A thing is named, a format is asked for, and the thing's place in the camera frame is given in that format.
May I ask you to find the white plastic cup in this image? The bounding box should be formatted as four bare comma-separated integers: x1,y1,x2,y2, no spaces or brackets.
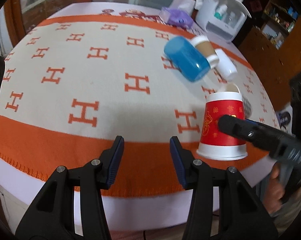
215,48,238,81

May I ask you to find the dark wooden shelf unit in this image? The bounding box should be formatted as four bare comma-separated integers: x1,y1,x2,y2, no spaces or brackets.
239,0,301,110

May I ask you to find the grey checked paper cup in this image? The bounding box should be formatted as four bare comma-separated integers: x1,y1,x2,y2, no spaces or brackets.
218,83,252,119

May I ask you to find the person's right hand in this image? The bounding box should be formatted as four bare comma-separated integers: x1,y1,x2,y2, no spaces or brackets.
263,163,285,214

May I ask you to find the red paper cup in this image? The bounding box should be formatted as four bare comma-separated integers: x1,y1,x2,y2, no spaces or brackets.
197,92,247,161

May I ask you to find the orange beige H-pattern cloth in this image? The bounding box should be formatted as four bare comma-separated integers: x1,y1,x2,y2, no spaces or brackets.
0,14,278,198

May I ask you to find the purple tissue pack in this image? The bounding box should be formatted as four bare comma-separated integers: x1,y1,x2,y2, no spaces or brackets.
159,7,194,29

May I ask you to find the brown paper coffee cup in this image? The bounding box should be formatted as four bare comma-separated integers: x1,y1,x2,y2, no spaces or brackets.
190,35,219,68

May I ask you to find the white desktop storage cabinet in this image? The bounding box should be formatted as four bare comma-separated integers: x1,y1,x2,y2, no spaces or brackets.
194,0,251,43

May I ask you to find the blue plastic cup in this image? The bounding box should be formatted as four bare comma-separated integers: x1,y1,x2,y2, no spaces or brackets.
163,36,211,82

